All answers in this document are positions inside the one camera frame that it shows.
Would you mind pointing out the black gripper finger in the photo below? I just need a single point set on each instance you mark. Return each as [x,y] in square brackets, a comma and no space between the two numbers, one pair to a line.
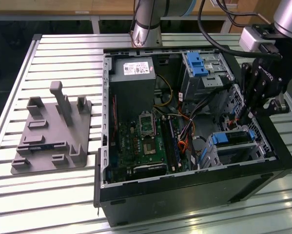
[247,83]
[270,107]

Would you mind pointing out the hard disk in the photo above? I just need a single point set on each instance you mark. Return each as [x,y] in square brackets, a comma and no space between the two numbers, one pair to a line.
[220,139]

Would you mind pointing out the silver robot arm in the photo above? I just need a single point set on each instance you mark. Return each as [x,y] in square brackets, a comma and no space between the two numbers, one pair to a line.
[145,24]

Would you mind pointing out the metal disk bay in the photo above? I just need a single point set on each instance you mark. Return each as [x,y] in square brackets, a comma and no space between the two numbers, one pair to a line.
[233,148]

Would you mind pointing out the metal optical drive cage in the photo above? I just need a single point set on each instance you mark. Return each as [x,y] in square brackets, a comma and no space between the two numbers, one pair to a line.
[197,87]

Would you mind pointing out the blue cage latch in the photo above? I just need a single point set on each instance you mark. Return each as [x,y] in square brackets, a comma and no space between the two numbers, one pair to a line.
[197,68]

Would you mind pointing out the metal locking lever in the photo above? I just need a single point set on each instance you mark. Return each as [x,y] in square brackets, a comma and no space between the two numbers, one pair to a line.
[155,126]

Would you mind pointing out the grey power supply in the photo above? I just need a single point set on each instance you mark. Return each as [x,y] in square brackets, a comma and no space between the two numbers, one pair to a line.
[131,92]

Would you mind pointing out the CPU socket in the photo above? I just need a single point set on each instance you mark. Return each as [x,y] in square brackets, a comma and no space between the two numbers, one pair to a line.
[149,146]

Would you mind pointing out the black PC case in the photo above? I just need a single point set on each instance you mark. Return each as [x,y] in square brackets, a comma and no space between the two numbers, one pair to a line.
[184,202]

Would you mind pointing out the black graphics card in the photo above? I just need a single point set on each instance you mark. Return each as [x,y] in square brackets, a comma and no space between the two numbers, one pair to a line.
[148,168]

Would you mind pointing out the green motherboard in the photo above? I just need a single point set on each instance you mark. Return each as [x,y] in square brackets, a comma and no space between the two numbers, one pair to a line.
[126,146]

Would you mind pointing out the grey parts rack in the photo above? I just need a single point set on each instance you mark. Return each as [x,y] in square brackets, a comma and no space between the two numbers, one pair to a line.
[53,122]

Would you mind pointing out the green RAM stick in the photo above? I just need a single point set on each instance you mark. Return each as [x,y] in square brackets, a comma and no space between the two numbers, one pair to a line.
[42,147]

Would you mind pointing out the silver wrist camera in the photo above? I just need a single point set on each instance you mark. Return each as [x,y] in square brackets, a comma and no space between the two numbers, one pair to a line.
[250,39]

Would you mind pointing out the blue bay rail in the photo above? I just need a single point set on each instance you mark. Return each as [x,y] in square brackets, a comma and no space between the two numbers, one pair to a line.
[204,156]

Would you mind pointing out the wooden desk white frame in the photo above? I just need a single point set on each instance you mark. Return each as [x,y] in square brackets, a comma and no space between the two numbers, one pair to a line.
[38,6]

